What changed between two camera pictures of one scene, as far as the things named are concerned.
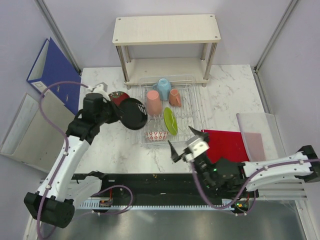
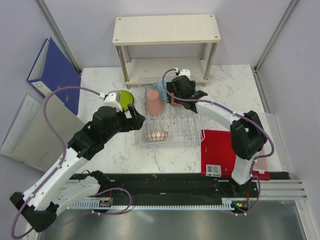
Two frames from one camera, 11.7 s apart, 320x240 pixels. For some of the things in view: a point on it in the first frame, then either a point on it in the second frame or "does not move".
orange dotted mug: x=174 y=98 does not move
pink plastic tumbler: x=154 y=105 does not move
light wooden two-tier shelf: x=166 y=30 does not move
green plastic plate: x=170 y=121 -> x=126 y=99
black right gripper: x=173 y=154 -> x=170 y=88
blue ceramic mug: x=164 y=87 does not move
